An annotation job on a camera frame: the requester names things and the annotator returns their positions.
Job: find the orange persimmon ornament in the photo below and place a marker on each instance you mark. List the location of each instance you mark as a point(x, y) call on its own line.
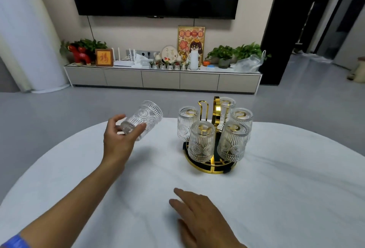
point(206, 63)

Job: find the person's left hand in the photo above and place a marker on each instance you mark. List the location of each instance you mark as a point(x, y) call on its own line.
point(115, 145)

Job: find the gold framed cartoon picture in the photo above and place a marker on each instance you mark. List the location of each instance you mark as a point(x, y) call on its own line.
point(191, 38)

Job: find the white tissue pack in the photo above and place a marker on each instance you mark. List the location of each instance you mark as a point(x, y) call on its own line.
point(142, 61)

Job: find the white plastic bottle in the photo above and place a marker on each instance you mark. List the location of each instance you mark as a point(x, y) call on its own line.
point(194, 61)

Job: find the green plant in grey pot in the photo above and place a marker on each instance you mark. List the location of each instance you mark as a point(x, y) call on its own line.
point(223, 52)

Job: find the gold and black cup rack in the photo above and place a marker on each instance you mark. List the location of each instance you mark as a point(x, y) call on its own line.
point(216, 111)

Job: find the person's right hand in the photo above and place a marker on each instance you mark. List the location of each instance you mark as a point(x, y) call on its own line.
point(205, 222)

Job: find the small yellow figurine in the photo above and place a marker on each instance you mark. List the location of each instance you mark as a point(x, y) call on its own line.
point(183, 56)

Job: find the white tower air conditioner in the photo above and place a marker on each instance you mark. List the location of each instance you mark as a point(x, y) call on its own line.
point(25, 42)

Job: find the grey wall power outlet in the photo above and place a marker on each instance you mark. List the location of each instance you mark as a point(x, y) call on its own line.
point(149, 53)

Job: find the row of tiny potted ornaments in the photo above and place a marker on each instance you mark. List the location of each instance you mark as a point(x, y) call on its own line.
point(166, 65)

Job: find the round embroidered decoration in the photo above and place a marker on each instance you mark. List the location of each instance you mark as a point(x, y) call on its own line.
point(168, 52)

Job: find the green leafy potted plant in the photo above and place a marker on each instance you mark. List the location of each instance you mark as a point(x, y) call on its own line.
point(91, 45)

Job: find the person's left thumb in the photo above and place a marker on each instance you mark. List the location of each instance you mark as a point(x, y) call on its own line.
point(115, 120)

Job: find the clear plastic bag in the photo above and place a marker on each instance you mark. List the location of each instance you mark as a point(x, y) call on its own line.
point(248, 64)

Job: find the person's right middle finger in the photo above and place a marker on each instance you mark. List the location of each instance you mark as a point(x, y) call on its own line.
point(186, 193)

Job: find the blue sleeve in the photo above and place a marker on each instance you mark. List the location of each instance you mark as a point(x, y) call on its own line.
point(14, 242)

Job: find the white router with antennas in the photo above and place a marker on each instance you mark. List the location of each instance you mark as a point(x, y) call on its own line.
point(122, 63)

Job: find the small blue box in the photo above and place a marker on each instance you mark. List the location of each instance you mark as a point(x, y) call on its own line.
point(212, 67)

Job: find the green trailing potted plant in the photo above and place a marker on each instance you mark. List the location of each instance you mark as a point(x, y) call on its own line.
point(248, 49)

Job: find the white long television cabinet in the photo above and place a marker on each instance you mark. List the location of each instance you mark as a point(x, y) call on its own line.
point(159, 79)

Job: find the person's left forearm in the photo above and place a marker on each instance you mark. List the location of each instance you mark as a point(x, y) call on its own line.
point(71, 205)

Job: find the red horse figurine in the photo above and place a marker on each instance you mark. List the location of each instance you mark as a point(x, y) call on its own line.
point(81, 57)

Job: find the small gold framed picture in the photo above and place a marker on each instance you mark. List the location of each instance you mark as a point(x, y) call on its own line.
point(104, 57)

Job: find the person's right thumb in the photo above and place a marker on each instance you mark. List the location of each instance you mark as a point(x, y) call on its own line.
point(186, 232)

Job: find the embossed clear glass cup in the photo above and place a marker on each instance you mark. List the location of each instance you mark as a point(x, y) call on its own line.
point(145, 114)
point(185, 125)
point(242, 115)
point(201, 142)
point(232, 145)
point(226, 108)

